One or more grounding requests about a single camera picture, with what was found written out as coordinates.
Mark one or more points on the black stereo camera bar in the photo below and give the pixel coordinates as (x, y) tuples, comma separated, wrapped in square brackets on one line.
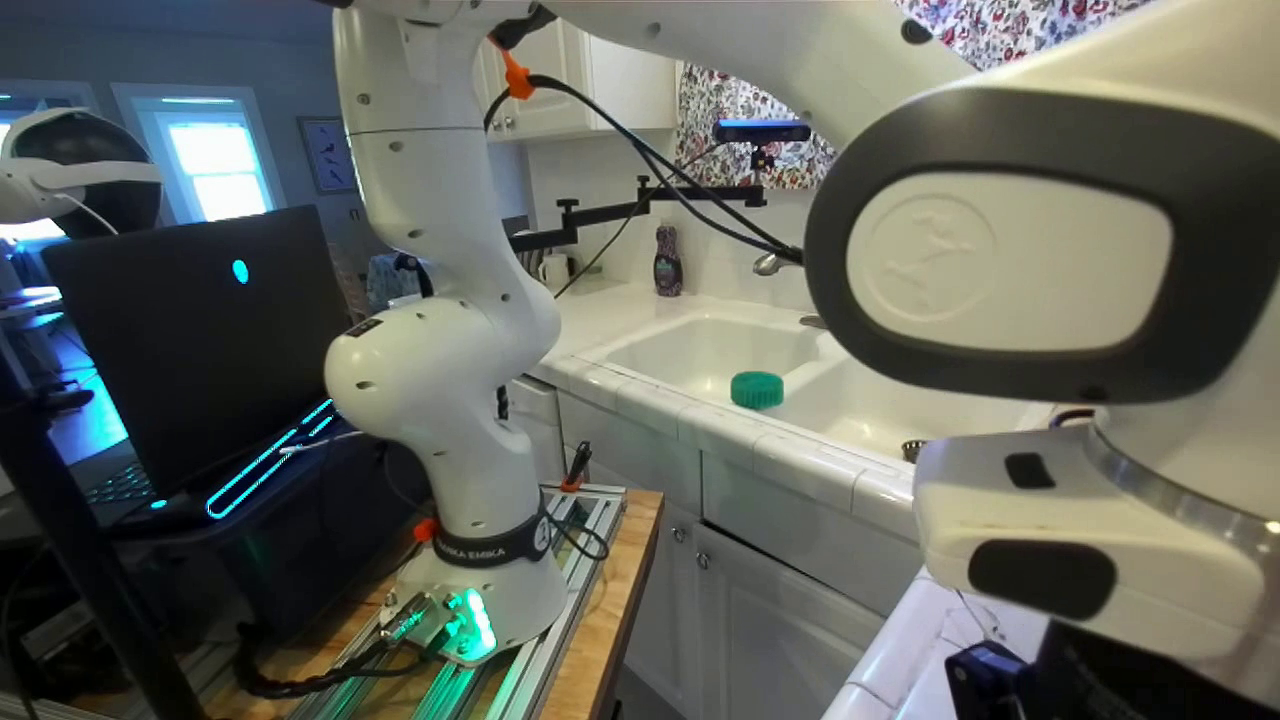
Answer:
[(760, 130)]

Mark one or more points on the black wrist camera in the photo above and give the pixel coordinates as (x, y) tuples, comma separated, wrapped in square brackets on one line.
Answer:
[(985, 681)]

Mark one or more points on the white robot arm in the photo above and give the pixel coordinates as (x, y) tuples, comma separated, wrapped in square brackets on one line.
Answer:
[(441, 373)]

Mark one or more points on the metal sink drain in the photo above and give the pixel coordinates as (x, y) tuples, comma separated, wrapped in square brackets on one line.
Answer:
[(914, 450)]

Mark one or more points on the black laptop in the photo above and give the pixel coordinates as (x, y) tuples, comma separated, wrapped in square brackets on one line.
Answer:
[(201, 335)]

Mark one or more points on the green sponge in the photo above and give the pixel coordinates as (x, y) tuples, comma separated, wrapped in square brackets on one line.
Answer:
[(759, 390)]

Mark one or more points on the white lower cabinet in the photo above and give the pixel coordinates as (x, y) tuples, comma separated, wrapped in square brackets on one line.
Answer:
[(747, 624)]

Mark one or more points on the white sink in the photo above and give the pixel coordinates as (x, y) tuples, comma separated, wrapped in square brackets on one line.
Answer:
[(723, 350)]

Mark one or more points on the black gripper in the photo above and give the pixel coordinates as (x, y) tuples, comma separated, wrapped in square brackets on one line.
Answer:
[(1145, 686)]

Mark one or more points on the black stand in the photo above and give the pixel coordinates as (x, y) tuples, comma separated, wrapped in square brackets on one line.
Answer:
[(82, 561)]

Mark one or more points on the white VR headset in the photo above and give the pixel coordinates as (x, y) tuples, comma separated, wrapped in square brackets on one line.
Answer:
[(82, 165)]

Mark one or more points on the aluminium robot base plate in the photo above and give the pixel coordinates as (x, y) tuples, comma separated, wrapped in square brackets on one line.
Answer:
[(532, 666)]

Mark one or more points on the white wall cabinet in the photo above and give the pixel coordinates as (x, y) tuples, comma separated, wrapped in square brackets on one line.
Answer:
[(614, 87)]

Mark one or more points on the bright window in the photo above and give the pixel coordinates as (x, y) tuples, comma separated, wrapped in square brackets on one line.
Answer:
[(207, 160)]

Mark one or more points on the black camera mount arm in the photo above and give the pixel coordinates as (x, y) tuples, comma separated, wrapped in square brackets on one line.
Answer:
[(600, 214)]

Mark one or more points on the wall switch plate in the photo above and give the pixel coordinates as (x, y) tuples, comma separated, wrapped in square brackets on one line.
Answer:
[(326, 159)]

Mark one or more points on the floral curtain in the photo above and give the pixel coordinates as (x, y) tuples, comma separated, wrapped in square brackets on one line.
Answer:
[(723, 95)]

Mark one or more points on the grey purple bottle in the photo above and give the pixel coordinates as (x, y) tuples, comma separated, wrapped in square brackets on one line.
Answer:
[(668, 264)]

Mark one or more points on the wooden table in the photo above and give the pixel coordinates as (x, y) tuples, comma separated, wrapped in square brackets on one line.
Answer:
[(614, 612)]

